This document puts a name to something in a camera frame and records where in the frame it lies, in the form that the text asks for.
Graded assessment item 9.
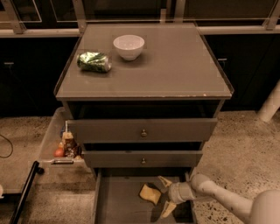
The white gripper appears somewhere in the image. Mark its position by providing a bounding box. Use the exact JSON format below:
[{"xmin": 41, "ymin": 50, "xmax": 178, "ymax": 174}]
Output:
[{"xmin": 158, "ymin": 176, "xmax": 196, "ymax": 219}]

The yellow sponge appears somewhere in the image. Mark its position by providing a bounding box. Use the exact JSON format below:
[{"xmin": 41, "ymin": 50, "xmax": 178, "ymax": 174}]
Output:
[{"xmin": 139, "ymin": 184, "xmax": 161, "ymax": 205}]

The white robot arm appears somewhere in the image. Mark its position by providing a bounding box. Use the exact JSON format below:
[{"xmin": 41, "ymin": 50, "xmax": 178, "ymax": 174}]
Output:
[{"xmin": 158, "ymin": 173, "xmax": 280, "ymax": 224}]

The grey bottom drawer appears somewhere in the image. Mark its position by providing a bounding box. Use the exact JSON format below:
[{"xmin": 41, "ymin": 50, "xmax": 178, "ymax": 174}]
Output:
[{"xmin": 94, "ymin": 168, "xmax": 196, "ymax": 224}]

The grey drawer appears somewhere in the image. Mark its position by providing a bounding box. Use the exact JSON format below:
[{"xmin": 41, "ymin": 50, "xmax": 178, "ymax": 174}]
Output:
[
  {"xmin": 84, "ymin": 150, "xmax": 202, "ymax": 168},
  {"xmin": 94, "ymin": 168, "xmax": 196, "ymax": 224},
  {"xmin": 67, "ymin": 118, "xmax": 217, "ymax": 144}
]

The grey top drawer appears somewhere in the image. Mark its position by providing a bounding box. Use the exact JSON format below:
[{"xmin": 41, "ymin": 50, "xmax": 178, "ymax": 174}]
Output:
[{"xmin": 67, "ymin": 118, "xmax": 217, "ymax": 144}]

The grey middle drawer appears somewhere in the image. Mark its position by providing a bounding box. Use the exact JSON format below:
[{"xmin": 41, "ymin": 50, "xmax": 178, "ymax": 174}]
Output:
[{"xmin": 84, "ymin": 150, "xmax": 202, "ymax": 168}]

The brown juice carton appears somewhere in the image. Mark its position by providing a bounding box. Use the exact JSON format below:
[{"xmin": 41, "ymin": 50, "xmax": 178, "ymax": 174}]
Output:
[{"xmin": 62, "ymin": 132, "xmax": 77, "ymax": 158}]

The clear plastic storage bin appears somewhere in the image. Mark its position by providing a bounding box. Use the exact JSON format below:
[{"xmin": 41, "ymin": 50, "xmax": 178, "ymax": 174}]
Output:
[{"xmin": 37, "ymin": 106, "xmax": 88, "ymax": 171}]

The red apple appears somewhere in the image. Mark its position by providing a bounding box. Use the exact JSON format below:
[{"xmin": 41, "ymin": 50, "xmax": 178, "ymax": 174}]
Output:
[{"xmin": 54, "ymin": 148, "xmax": 65, "ymax": 158}]

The black metal bar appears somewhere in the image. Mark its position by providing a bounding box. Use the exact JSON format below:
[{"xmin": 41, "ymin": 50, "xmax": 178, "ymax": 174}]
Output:
[{"xmin": 9, "ymin": 161, "xmax": 45, "ymax": 224}]

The green crushed soda can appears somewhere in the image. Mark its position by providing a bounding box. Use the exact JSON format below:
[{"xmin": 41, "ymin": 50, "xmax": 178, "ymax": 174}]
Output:
[{"xmin": 76, "ymin": 52, "xmax": 112, "ymax": 73}]

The white ceramic bowl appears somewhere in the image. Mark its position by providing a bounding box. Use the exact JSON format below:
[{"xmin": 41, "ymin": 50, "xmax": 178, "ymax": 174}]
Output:
[{"xmin": 113, "ymin": 35, "xmax": 145, "ymax": 60}]

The black cable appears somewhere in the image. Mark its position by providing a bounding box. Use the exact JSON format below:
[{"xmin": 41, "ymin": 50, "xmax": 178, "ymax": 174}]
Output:
[{"xmin": 0, "ymin": 134, "xmax": 15, "ymax": 159}]

